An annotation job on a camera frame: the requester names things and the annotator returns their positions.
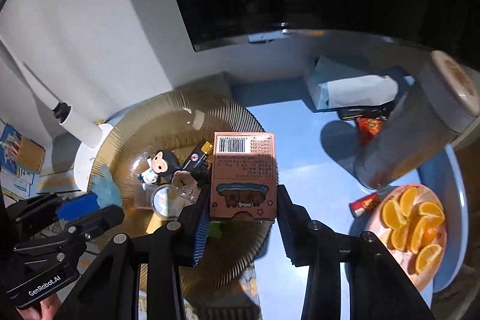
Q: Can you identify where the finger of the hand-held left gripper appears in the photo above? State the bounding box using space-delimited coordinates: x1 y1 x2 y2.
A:
67 205 125 238
7 192 101 227

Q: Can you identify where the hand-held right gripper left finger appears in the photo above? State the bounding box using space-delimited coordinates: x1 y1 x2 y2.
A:
56 189 212 320

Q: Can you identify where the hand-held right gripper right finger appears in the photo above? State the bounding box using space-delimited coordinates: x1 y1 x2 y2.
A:
277 184 436 320

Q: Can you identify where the green plastic toy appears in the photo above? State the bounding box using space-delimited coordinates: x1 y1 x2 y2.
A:
208 220 226 240

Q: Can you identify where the pale blue plastic piece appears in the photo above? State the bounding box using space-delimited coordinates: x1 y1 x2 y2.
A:
89 166 123 207

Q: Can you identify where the pink printed cardboard box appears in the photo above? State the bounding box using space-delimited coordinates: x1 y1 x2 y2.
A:
208 131 279 222

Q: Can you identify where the amber ribbed glass bowl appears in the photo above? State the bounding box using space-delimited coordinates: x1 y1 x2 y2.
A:
87 88 281 295

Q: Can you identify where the person's left hand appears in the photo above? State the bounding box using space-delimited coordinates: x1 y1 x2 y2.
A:
17 293 62 320

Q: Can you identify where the brown round toy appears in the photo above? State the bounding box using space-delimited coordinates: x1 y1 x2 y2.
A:
172 170 200 199

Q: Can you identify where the small clear plastic box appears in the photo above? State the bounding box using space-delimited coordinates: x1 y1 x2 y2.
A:
134 182 181 219

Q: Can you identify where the black battery packet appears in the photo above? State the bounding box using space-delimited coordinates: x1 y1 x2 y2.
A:
179 140 215 171

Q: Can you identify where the stack of booklets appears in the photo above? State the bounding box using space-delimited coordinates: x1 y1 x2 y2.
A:
0 122 46 199

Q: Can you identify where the black haired figurine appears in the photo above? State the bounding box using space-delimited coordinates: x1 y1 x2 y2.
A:
138 149 181 184

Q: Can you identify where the white desk lamp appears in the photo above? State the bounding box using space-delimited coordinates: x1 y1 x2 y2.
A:
0 35 115 190

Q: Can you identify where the red candy wrapper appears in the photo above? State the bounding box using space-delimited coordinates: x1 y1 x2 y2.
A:
349 193 382 218
355 115 386 145

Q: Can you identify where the pile of orange slices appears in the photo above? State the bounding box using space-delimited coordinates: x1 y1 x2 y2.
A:
380 186 447 276

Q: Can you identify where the small black packet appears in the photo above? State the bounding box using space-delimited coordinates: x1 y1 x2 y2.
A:
337 103 391 121

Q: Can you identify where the blue tissue box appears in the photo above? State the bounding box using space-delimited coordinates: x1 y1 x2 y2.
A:
303 55 399 113

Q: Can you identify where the grey tumbler with cream lid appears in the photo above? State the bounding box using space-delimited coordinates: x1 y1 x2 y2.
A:
353 50 480 190

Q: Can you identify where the pink plate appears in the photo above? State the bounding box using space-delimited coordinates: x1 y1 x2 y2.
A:
364 184 449 294

